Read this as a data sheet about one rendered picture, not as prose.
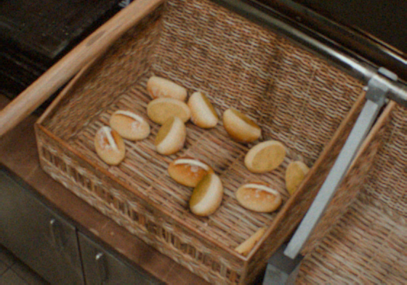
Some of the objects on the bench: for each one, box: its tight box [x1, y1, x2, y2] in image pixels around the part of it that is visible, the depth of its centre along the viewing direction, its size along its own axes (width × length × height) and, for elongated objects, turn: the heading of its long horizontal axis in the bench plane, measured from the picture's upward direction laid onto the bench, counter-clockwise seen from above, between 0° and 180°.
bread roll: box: [147, 76, 187, 101], centre depth 185 cm, size 6×10×7 cm
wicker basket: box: [34, 0, 368, 285], centre depth 165 cm, size 49×56×28 cm
